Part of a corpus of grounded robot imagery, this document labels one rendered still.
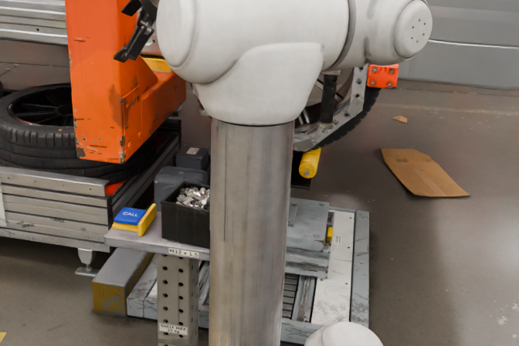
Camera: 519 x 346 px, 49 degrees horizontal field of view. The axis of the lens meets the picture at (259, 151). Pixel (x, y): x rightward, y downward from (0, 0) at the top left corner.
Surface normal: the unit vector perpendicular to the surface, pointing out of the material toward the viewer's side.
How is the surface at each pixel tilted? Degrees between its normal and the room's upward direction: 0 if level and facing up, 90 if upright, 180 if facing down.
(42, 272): 0
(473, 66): 90
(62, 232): 90
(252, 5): 63
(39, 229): 90
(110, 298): 90
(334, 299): 0
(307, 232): 0
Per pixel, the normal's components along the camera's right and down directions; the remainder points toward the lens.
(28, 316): 0.05, -0.92
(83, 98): -0.18, 0.38
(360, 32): 0.40, 0.44
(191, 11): -0.11, -0.05
